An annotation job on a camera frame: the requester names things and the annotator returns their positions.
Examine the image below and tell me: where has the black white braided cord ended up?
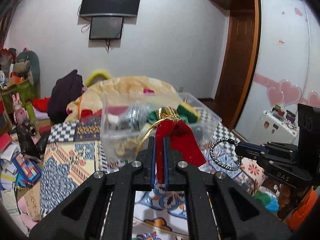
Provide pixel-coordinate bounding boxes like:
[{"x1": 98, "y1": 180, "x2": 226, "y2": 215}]
[{"x1": 209, "y1": 138, "x2": 243, "y2": 172}]

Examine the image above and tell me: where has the red velvet gift pouch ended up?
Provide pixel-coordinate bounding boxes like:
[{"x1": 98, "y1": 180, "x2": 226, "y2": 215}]
[{"x1": 139, "y1": 106, "x2": 207, "y2": 184}]

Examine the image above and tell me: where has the yellow sponge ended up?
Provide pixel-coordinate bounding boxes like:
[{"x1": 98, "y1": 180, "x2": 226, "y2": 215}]
[{"x1": 177, "y1": 102, "x2": 201, "y2": 124}]

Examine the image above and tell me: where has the silver metallic scrubber bag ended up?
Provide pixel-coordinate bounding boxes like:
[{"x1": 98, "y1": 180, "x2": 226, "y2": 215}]
[{"x1": 117, "y1": 103, "x2": 152, "y2": 131}]

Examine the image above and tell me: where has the white drawstring pouch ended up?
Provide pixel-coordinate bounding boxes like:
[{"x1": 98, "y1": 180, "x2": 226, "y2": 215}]
[{"x1": 107, "y1": 114, "x2": 121, "y2": 130}]

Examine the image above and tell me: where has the white sticker suitcase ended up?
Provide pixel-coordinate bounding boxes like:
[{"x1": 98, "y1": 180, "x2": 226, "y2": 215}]
[{"x1": 251, "y1": 109, "x2": 299, "y2": 144}]

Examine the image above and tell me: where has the orange sleeve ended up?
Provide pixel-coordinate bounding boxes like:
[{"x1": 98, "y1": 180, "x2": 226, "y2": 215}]
[{"x1": 286, "y1": 190, "x2": 317, "y2": 231}]

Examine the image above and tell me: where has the colourful geometric pencil case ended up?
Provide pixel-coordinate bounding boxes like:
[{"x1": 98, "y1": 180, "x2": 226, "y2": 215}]
[{"x1": 12, "y1": 154, "x2": 42, "y2": 184}]

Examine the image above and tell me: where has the white sliding door with hearts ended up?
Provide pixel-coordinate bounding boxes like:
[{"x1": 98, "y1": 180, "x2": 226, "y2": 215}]
[{"x1": 235, "y1": 0, "x2": 319, "y2": 142}]

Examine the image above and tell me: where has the clear plastic storage bin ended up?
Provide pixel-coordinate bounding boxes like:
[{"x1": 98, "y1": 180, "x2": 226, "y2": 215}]
[{"x1": 100, "y1": 92, "x2": 221, "y2": 166}]

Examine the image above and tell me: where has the pink bunny figurine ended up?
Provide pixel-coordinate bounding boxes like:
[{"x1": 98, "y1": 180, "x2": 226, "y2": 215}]
[{"x1": 12, "y1": 93, "x2": 29, "y2": 125}]

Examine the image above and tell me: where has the dark purple clothing pile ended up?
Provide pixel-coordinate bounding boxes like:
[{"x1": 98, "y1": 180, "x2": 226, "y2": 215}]
[{"x1": 47, "y1": 70, "x2": 84, "y2": 124}]

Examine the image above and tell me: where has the green cardboard box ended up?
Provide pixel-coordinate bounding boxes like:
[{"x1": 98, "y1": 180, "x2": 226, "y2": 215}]
[{"x1": 0, "y1": 80, "x2": 36, "y2": 113}]

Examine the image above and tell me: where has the grey plush toy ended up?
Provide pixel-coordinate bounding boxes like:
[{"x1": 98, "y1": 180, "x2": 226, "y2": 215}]
[{"x1": 13, "y1": 50, "x2": 40, "y2": 87}]

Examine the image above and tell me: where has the brown wooden wardrobe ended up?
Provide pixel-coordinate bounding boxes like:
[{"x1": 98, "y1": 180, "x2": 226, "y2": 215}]
[{"x1": 210, "y1": 0, "x2": 260, "y2": 129}]

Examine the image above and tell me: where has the yellow plush ring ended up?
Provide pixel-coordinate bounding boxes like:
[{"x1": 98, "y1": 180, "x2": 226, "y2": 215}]
[{"x1": 84, "y1": 69, "x2": 112, "y2": 87}]

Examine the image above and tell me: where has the small black wall monitor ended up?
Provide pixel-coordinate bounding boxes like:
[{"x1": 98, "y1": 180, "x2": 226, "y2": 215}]
[{"x1": 89, "y1": 16, "x2": 124, "y2": 40}]

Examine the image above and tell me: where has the curved black wall television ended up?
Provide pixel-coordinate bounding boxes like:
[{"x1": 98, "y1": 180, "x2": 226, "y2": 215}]
[{"x1": 79, "y1": 0, "x2": 140, "y2": 17}]

